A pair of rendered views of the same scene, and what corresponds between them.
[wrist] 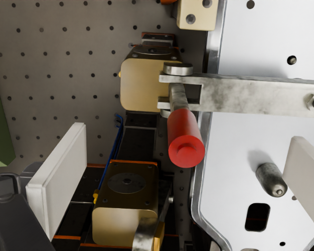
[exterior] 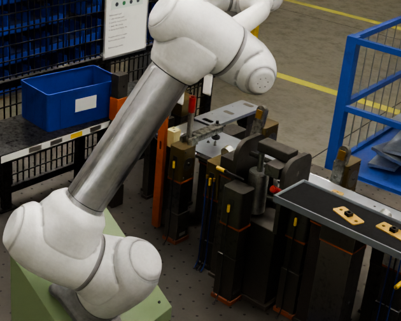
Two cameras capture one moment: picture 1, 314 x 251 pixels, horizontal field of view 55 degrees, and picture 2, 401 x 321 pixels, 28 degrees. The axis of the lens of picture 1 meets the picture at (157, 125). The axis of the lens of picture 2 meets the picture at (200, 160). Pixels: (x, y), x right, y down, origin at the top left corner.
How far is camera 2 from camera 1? 249 cm
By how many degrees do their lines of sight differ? 78
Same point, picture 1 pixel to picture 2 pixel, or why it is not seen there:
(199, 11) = (174, 129)
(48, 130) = (170, 295)
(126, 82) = (177, 146)
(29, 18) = not seen: hidden behind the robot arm
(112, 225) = (218, 161)
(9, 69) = not seen: hidden behind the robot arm
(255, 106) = (207, 130)
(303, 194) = (208, 86)
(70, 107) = (168, 279)
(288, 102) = (212, 127)
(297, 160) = (205, 89)
